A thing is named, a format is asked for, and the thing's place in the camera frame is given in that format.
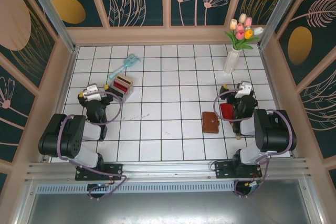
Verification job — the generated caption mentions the clear acrylic card box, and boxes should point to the clear acrylic card box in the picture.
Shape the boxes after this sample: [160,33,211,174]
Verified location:
[110,75,134,102]

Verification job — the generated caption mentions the brown leather card holder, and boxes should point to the brown leather card holder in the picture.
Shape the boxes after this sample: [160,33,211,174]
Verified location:
[202,111,221,134]

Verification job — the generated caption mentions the red credit card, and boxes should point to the red credit card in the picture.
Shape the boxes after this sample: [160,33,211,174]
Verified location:
[113,81,129,91]

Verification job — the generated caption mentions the beige card with black stripe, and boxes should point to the beige card with black stripe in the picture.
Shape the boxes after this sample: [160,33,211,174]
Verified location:
[115,75,132,85]

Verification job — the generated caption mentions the white ribbed vase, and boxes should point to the white ribbed vase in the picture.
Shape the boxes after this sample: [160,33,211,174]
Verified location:
[223,48,242,74]

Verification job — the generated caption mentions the light blue toy fork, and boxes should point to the light blue toy fork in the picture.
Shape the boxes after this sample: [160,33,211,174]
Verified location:
[108,54,141,80]

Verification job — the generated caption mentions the artificial tulip bouquet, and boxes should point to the artificial tulip bouquet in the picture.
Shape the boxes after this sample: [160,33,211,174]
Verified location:
[224,13,264,51]

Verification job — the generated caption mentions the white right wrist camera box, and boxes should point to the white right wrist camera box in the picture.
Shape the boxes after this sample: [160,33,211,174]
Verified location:
[234,81,253,100]

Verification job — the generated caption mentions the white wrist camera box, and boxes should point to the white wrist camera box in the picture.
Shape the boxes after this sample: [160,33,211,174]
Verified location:
[234,81,253,100]
[84,83,107,102]

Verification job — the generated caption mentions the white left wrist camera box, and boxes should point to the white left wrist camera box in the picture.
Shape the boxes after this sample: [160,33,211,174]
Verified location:
[84,83,107,102]

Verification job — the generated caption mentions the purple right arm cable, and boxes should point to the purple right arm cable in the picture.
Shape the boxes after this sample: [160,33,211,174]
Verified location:
[213,90,297,199]

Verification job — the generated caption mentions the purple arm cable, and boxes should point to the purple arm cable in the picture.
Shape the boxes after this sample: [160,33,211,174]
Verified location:
[213,90,297,199]
[56,90,129,201]

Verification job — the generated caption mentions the red spatula wooden handle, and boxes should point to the red spatula wooden handle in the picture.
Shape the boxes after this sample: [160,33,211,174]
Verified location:
[219,103,242,141]

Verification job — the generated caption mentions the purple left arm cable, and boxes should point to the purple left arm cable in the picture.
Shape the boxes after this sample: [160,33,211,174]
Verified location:
[56,90,129,201]

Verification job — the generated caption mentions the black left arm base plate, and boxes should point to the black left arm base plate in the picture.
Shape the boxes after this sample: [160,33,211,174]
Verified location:
[75,163,124,182]

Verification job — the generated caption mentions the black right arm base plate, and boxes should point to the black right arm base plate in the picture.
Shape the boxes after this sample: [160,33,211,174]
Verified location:
[214,161,263,180]

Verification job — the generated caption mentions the aluminium frame post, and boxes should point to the aluminium frame post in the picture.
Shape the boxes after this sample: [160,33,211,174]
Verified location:
[20,0,80,52]
[258,0,308,49]

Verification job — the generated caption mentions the aluminium table edge rail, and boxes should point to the aluminium table edge rail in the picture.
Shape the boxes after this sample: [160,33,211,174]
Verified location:
[25,158,312,183]

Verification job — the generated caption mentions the slotted grey cable duct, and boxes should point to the slotted grey cable duct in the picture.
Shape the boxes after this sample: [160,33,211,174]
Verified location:
[34,180,237,195]

